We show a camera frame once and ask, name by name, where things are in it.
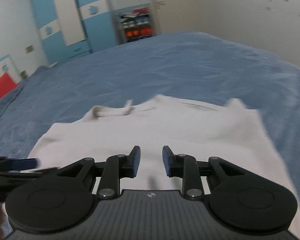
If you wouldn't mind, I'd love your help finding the red pillow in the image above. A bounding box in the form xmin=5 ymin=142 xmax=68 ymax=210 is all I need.
xmin=0 ymin=72 xmax=18 ymax=105

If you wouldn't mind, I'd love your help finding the metal shoe rack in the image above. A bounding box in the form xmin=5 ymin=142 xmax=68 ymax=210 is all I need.
xmin=117 ymin=6 xmax=157 ymax=44

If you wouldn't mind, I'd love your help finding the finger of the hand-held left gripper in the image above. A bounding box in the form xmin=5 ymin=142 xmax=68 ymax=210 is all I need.
xmin=0 ymin=167 xmax=58 ymax=179
xmin=0 ymin=157 xmax=39 ymax=171

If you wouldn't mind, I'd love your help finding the white printed sweatshirt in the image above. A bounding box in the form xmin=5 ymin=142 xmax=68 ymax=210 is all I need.
xmin=27 ymin=94 xmax=300 ymax=240

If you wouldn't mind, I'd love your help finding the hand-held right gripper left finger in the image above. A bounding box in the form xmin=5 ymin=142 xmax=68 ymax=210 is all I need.
xmin=56 ymin=145 xmax=141 ymax=199

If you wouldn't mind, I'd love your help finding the blue bedspread bed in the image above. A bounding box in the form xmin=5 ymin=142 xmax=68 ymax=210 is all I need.
xmin=0 ymin=31 xmax=300 ymax=240

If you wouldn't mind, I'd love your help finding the blue and white wardrobe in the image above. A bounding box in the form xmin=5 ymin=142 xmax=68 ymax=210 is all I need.
xmin=29 ymin=0 xmax=118 ymax=66

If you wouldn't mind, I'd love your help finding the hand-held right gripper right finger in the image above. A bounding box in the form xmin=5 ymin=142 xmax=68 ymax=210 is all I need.
xmin=162 ymin=145 xmax=243 ymax=199

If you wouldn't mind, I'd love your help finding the blue headboard with apple shapes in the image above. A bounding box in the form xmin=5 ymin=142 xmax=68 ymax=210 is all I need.
xmin=0 ymin=54 xmax=22 ymax=87

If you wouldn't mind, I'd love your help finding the white door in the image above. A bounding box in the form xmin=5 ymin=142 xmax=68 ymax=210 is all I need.
xmin=150 ymin=0 xmax=202 ymax=36

